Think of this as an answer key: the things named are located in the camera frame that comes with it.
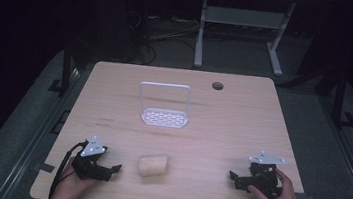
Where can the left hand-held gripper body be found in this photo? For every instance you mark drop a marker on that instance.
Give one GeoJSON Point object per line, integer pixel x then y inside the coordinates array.
{"type": "Point", "coordinates": [89, 166]}

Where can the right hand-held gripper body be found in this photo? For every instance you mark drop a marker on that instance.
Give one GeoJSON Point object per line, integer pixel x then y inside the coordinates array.
{"type": "Point", "coordinates": [264, 180]}

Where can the person's left hand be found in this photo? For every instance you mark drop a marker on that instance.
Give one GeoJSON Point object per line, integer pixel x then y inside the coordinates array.
{"type": "Point", "coordinates": [69, 184]}

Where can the white slotted rack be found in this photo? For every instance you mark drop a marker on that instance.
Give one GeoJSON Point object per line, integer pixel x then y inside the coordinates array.
{"type": "Point", "coordinates": [164, 117]}

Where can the grey metal stand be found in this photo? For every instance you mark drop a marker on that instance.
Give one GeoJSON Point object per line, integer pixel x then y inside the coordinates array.
{"type": "Point", "coordinates": [240, 19]}

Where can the black metal post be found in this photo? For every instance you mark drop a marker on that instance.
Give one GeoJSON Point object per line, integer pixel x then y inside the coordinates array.
{"type": "Point", "coordinates": [66, 67]}
{"type": "Point", "coordinates": [340, 98]}

